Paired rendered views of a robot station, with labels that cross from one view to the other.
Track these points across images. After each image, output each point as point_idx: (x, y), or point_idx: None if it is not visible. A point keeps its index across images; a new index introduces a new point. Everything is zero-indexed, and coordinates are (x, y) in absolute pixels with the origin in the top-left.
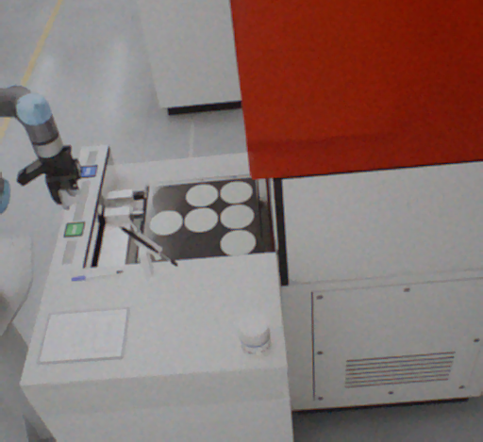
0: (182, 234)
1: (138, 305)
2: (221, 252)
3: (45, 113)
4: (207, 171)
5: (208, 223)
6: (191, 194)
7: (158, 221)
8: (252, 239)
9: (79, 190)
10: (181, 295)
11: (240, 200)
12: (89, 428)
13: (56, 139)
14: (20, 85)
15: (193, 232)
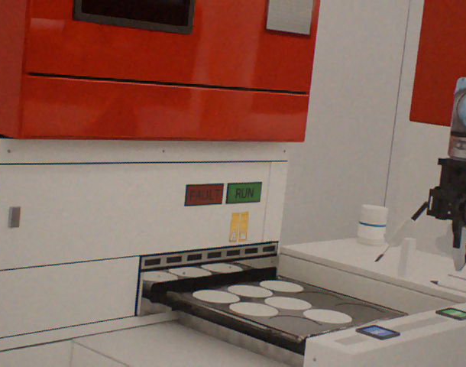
0: (323, 306)
1: (438, 273)
2: (306, 289)
3: (464, 93)
4: (175, 362)
5: (285, 299)
6: (263, 313)
7: (335, 319)
8: (266, 282)
9: (437, 241)
10: (393, 264)
11: (224, 293)
12: None
13: (452, 155)
14: None
15: (310, 303)
